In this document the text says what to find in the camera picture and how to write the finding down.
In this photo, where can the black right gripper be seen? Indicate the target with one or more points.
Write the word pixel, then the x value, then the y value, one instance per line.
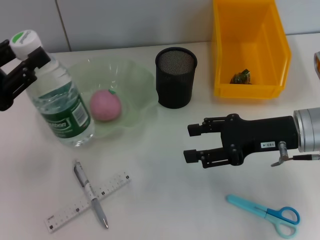
pixel 260 135

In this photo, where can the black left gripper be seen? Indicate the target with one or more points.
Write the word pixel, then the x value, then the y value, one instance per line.
pixel 6 97

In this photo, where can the white plastic ruler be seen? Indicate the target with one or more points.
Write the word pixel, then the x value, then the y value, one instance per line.
pixel 115 183

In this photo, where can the green plastic wrapper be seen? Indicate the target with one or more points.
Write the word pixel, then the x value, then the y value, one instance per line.
pixel 240 78

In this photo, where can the pink peach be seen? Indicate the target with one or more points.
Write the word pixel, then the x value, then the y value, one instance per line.
pixel 105 106

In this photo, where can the clear water bottle green label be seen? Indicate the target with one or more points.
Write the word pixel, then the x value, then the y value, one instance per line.
pixel 62 120

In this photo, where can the grey ballpoint pen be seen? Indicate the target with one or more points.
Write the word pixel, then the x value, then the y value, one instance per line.
pixel 88 192

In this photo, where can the blue scissors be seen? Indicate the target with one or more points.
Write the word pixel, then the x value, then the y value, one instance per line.
pixel 240 201

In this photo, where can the green glass fruit plate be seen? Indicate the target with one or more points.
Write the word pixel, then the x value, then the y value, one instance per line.
pixel 135 100

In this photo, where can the yellow plastic bin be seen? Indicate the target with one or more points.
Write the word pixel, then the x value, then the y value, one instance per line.
pixel 250 50

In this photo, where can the black mesh pen holder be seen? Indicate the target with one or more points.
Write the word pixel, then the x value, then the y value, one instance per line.
pixel 175 87

